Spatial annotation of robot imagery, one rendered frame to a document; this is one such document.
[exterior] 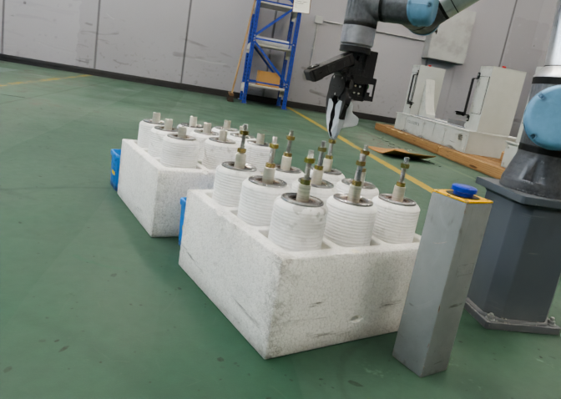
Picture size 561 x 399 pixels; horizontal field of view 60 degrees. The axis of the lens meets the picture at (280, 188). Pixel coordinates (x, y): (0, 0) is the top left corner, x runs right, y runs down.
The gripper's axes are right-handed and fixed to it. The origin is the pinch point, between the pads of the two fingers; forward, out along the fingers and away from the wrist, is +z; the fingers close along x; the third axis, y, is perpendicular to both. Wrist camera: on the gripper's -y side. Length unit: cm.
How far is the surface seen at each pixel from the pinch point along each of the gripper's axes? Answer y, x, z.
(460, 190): 2.7, -41.8, 2.0
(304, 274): -19.1, -35.8, 19.4
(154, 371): -42, -37, 34
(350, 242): -7.9, -29.9, 15.9
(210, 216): -29.1, -11.2, 18.3
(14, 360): -61, -32, 34
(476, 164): 224, 180, 30
